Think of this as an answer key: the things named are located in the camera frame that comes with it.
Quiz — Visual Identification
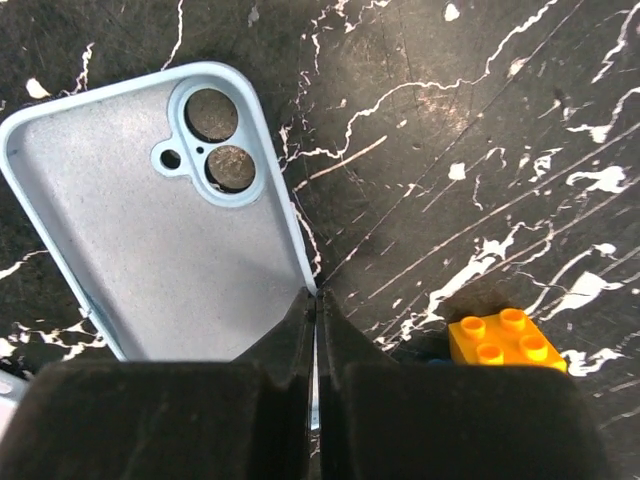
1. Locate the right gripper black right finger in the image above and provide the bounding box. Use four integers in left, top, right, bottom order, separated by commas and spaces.
317, 291, 615, 479

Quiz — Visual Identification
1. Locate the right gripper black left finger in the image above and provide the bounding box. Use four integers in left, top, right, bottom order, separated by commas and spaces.
1, 291, 315, 479

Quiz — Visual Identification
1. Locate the light blue phone case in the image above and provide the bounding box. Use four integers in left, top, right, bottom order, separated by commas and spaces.
0, 370, 28, 434

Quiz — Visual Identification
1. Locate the toy figure with blue body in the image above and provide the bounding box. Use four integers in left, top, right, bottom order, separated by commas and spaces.
428, 308, 568, 375

